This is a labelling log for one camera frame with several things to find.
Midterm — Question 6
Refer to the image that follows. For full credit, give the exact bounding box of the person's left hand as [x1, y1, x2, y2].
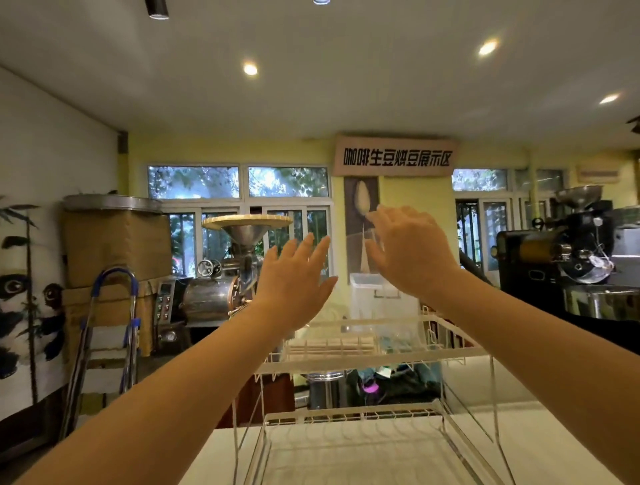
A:
[251, 233, 339, 333]

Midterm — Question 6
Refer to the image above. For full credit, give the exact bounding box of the person's right hand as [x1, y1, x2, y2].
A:
[364, 204, 462, 301]

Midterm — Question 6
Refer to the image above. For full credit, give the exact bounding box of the person's right forearm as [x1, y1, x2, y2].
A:
[427, 267, 640, 485]

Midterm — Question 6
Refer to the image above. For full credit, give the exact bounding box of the person's left forearm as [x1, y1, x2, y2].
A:
[15, 296, 297, 485]

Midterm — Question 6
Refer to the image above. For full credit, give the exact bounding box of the clear plastic storage container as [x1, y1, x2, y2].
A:
[348, 272, 422, 334]

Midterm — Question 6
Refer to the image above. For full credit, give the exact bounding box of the white framed window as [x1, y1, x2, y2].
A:
[146, 163, 335, 280]
[451, 167, 569, 276]

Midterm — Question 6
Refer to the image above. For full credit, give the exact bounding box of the silver coffee roaster machine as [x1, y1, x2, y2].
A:
[152, 214, 294, 351]

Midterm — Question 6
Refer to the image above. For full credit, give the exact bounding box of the brown hanging sign banner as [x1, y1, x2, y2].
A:
[332, 134, 460, 179]

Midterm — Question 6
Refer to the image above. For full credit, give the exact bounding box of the stainless steel pot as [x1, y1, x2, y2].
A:
[304, 372, 349, 411]

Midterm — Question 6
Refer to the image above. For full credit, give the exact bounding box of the pile of dark bags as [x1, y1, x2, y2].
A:
[349, 364, 444, 406]

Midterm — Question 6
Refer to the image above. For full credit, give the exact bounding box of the brown wooden cabinet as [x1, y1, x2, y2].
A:
[216, 374, 297, 429]

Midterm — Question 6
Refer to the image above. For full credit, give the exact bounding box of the black coffee roaster machine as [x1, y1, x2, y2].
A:
[490, 185, 640, 331]

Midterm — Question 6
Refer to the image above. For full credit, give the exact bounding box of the large brown cardboard box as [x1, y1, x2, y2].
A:
[60, 207, 174, 290]

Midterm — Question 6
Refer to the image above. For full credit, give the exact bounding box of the blue and silver step ladder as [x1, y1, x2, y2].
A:
[58, 267, 142, 443]

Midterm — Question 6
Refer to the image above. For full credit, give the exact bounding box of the round metal lid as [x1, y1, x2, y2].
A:
[62, 193, 164, 214]

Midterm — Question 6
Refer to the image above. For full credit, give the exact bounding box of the dark wall poster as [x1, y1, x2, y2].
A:
[343, 176, 381, 286]

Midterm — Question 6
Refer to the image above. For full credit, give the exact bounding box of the white wire dish rack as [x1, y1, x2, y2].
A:
[232, 306, 517, 485]

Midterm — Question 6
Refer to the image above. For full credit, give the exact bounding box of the wall air conditioner unit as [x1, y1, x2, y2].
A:
[575, 162, 624, 185]

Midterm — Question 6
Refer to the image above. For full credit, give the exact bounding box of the panda and bamboo wall painting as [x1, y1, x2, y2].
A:
[0, 196, 69, 418]

